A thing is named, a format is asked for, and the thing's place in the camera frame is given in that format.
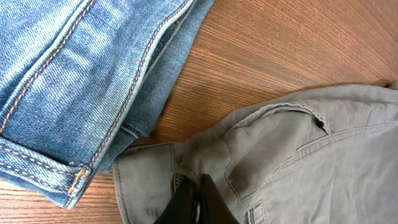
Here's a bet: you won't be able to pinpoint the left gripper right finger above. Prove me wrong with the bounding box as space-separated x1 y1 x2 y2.
200 174 239 224

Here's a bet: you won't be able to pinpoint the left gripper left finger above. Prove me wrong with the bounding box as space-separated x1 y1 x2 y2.
154 177 195 224

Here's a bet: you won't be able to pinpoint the grey cotton shorts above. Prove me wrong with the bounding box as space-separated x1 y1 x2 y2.
113 83 397 223

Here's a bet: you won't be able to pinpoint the folded blue denim jeans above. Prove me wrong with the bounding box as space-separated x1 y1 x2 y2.
1 0 213 209

